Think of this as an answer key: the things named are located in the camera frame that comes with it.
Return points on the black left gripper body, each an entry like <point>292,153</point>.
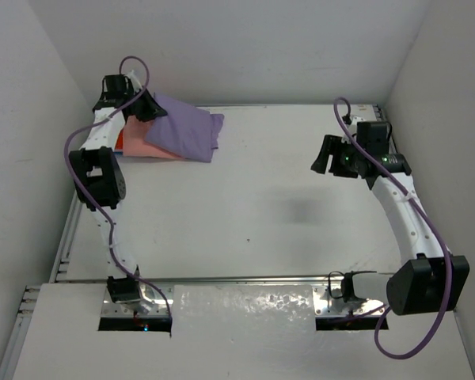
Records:
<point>143,109</point>

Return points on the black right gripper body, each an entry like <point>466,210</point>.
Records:
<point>344,157</point>

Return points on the purple t-shirt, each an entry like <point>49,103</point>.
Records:
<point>186,131</point>

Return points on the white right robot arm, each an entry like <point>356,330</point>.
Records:
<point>418,286</point>

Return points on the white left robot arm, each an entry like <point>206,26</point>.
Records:
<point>99,181</point>

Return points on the folded pink t-shirt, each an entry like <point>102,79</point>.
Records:
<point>135,145</point>

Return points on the white foam front cover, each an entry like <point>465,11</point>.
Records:
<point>225,332</point>

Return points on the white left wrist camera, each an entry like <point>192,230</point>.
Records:
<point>134,79</point>

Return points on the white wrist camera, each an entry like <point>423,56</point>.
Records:
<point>134,79</point>
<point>350,119</point>

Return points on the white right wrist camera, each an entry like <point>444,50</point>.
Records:
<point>350,119</point>

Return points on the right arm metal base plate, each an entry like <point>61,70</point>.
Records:
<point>326,304</point>

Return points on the aluminium left table rail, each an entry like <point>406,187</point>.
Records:
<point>63,255</point>

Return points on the aluminium front table rail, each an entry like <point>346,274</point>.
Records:
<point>260,280</point>

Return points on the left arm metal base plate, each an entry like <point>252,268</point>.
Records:
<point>151,303</point>

